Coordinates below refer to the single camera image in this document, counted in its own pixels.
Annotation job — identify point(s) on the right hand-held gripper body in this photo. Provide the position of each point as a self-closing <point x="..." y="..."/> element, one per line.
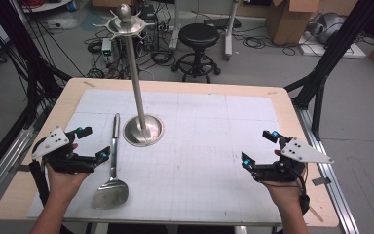
<point x="300" y="152"/>

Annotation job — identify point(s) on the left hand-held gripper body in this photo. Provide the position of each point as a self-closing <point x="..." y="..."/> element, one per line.
<point x="53" y="141"/>

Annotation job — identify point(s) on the metal spatula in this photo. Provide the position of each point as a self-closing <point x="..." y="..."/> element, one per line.
<point x="112" y="191"/>

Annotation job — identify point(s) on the metal utensil rack stand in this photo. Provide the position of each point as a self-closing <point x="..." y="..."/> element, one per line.
<point x="139" y="107"/>

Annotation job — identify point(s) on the person's right hand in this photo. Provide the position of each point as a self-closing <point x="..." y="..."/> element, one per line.
<point x="284" y="193"/>

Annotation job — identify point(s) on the person's left hand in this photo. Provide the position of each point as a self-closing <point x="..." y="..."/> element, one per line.
<point x="65" y="185"/>

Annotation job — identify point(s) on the grey tape piece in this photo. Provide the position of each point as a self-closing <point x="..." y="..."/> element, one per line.
<point x="321" y="181"/>
<point x="23" y="168"/>

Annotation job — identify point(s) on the white gridded mat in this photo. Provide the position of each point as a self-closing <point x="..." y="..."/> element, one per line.
<point x="191" y="146"/>

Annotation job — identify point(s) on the wooden table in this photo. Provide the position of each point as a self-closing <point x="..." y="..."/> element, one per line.
<point x="207" y="87"/>

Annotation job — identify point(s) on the small green-lit device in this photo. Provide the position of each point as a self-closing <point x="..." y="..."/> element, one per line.
<point x="107" y="48"/>

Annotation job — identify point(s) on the white flat board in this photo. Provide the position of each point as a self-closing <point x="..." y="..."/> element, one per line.
<point x="334" y="50"/>

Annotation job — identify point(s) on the large cardboard box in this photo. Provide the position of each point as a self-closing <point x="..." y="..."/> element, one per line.
<point x="289" y="24"/>

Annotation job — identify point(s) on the grey rounded appliance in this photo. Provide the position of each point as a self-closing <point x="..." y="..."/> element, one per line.
<point x="328" y="27"/>

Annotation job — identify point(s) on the black round stool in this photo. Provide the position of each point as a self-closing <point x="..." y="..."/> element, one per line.
<point x="198" y="37"/>

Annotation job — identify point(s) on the black flat device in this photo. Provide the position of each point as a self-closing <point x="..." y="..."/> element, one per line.
<point x="222" y="22"/>

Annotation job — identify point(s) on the black computer box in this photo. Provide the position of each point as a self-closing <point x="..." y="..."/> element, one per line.
<point x="147" y="22"/>

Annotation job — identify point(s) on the white round tabletop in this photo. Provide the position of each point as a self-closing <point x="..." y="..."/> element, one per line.
<point x="45" y="6"/>

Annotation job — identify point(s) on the aluminium rail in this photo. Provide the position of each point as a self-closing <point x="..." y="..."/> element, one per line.
<point x="3" y="172"/>
<point x="334" y="195"/>

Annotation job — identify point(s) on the black frame stand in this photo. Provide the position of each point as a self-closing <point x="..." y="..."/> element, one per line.
<point x="32" y="78"/>
<point x="324" y="71"/>

